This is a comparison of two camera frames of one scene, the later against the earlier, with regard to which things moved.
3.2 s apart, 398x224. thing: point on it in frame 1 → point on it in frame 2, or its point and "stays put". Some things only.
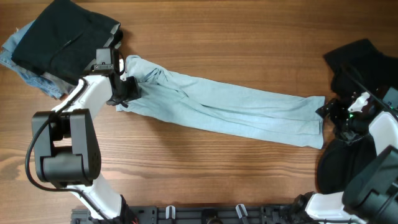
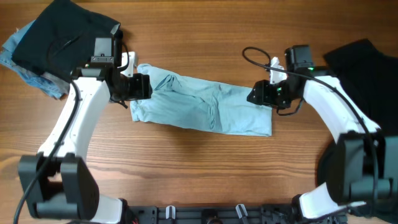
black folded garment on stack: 63,43 stays put
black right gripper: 341,107 → 260,89
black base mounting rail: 197,214 stays put
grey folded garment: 66,86 stays put
